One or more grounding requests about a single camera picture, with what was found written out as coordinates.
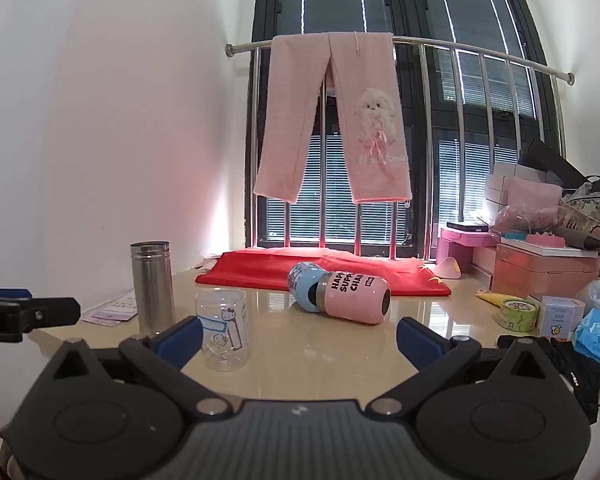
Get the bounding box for clear glass cartoon cup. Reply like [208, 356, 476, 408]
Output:
[195, 288, 251, 372]

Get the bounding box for small white carton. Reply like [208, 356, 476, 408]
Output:
[538, 294, 586, 339]

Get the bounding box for black garment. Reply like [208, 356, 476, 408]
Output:
[496, 334, 600, 427]

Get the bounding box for green patterned tape roll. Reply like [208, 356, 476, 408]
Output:
[500, 298, 541, 334]

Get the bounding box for pink fleece pants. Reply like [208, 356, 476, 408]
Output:
[253, 31, 413, 206]

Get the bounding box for red cloth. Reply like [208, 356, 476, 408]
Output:
[195, 247, 452, 297]

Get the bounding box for metal window railing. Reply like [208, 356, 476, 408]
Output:
[225, 35, 576, 261]

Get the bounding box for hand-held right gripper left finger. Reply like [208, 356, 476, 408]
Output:
[54, 316, 232, 417]

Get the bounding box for floral handbag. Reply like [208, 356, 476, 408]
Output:
[558, 157, 600, 253]

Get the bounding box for clear bag of pink items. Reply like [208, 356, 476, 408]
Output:
[488, 199, 563, 237]

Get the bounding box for purple paper card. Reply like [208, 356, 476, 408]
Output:
[81, 288, 140, 329]

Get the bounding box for stainless steel thermos cup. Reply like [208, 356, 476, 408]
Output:
[130, 240, 176, 335]

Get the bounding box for pink toothed massager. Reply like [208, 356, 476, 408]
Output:
[500, 231, 566, 250]

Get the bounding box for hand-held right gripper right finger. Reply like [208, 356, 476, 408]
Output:
[367, 316, 548, 416]

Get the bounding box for small pink stand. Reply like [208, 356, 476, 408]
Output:
[437, 227, 499, 277]

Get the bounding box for stack of white boxes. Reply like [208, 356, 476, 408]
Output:
[484, 162, 530, 222]

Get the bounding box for large pink storage box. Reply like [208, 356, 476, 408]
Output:
[492, 238, 600, 302]

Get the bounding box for flat black box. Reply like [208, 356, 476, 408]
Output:
[447, 220, 490, 234]

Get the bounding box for black paper bag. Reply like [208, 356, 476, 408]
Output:
[516, 137, 589, 187]

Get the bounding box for grey hair dryer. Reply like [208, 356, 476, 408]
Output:
[550, 224, 600, 251]

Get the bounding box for pink cup with blue lid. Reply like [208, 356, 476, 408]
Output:
[287, 261, 391, 325]

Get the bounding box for black framed window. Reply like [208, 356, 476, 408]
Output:
[247, 0, 568, 261]

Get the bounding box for blue wet wipes pack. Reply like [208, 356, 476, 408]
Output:
[574, 307, 600, 367]

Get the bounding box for yellow tube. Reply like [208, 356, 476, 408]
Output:
[475, 289, 511, 309]

